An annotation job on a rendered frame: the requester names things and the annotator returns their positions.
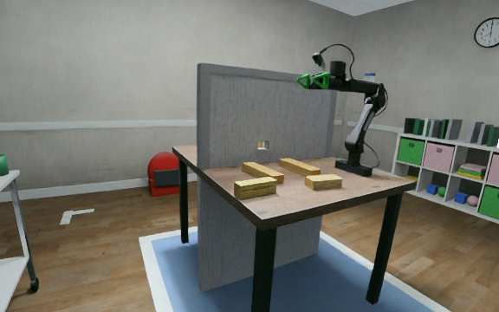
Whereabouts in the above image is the grey panel wall with slot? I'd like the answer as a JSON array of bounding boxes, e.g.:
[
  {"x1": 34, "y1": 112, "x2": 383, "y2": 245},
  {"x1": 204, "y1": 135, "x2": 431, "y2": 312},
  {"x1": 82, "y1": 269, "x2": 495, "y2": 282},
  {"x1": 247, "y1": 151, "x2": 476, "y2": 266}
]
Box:
[{"x1": 197, "y1": 62, "x2": 337, "y2": 294}]

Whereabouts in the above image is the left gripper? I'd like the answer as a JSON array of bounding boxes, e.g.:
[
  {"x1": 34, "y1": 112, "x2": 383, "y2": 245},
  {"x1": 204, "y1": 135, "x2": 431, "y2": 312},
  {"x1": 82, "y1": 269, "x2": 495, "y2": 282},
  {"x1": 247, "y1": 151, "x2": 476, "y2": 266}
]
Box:
[{"x1": 297, "y1": 55, "x2": 335, "y2": 90}]

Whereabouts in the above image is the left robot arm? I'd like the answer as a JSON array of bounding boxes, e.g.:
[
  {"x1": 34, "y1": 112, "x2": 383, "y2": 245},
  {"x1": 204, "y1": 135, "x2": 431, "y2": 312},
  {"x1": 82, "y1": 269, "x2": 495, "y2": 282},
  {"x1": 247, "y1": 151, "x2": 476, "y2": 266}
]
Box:
[{"x1": 329, "y1": 61, "x2": 386, "y2": 172}]

